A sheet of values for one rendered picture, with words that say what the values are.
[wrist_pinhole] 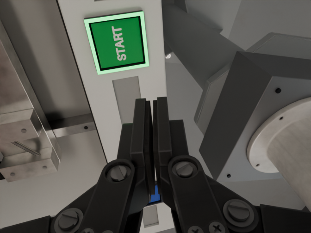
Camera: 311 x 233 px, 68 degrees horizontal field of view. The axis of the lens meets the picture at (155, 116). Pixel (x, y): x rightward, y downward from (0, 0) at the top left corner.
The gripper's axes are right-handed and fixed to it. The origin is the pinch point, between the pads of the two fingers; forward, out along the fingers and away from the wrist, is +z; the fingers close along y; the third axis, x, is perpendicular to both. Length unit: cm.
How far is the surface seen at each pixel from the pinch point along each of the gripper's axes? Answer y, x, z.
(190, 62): 10, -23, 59
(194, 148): 22, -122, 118
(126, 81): -3.5, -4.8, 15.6
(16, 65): -18.9, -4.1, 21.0
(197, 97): 23, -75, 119
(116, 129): -5.8, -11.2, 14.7
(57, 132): -18.8, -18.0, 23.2
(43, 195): -29, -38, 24
